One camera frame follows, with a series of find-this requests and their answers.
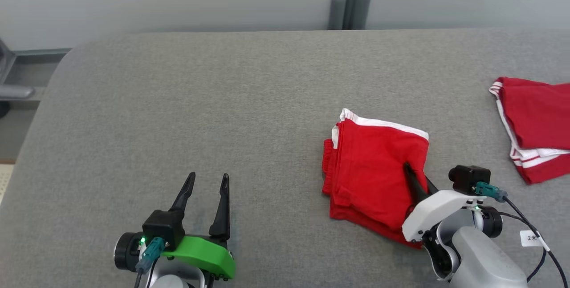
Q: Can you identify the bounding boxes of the black cable with teal plug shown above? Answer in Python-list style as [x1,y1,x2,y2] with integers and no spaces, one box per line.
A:
[474,181,570,288]
[134,237,167,288]

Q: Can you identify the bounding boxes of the grey metal stand base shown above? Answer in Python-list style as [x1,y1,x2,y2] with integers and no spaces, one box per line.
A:
[0,39,36,118]

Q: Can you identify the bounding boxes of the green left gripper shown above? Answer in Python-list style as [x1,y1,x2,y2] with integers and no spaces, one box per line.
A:
[161,172,236,280]

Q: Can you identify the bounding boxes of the white cable label tag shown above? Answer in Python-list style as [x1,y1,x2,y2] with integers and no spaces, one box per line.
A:
[520,230,545,248]

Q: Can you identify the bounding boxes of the red jersey with white sleeves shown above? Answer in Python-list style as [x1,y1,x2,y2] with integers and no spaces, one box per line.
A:
[489,77,570,185]

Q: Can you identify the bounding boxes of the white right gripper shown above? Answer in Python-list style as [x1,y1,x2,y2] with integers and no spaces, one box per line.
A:
[401,162,486,243]

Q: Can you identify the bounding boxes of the red shorts with white stripe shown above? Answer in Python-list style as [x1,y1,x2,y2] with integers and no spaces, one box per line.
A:
[322,109,430,250]

